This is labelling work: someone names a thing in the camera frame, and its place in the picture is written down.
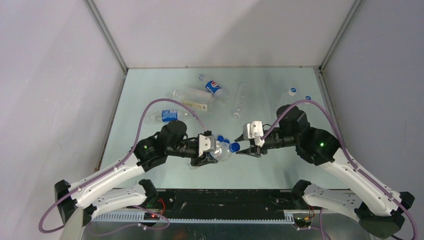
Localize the blue label pepsi bottle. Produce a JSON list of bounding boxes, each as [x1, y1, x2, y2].
[[209, 142, 233, 162]]

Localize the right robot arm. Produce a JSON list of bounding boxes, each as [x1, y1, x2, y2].
[[237, 105, 415, 239]]

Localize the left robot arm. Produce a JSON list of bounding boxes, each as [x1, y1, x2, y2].
[[54, 120, 217, 225]]

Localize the small blue label bottle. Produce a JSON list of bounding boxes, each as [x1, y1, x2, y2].
[[146, 109, 194, 124]]

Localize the clear unlabelled bottle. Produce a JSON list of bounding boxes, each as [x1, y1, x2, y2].
[[230, 81, 249, 119]]

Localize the pepsi logo bottle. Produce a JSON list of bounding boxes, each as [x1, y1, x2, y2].
[[198, 74, 229, 104]]

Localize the capped clear bottle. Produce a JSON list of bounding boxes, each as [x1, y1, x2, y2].
[[304, 95, 312, 104], [276, 87, 297, 108]]

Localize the yellow label clear bottle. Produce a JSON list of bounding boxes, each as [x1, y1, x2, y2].
[[170, 88, 214, 112]]

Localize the left circuit board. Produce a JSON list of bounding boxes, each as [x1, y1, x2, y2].
[[143, 212, 161, 221]]

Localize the circuit board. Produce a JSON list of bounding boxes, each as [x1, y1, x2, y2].
[[293, 216, 314, 231], [143, 212, 161, 221]]

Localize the right circuit board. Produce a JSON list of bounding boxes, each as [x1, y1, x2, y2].
[[293, 216, 314, 231]]

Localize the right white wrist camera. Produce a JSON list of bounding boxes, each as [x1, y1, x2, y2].
[[242, 121, 265, 147]]

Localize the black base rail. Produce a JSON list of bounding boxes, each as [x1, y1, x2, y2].
[[158, 189, 298, 221]]

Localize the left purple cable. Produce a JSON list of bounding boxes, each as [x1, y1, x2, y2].
[[38, 98, 208, 234]]

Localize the purple cable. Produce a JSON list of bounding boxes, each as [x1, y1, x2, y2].
[[38, 98, 208, 234], [261, 99, 419, 240]]

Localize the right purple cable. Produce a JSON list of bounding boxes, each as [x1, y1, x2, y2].
[[261, 99, 419, 240]]

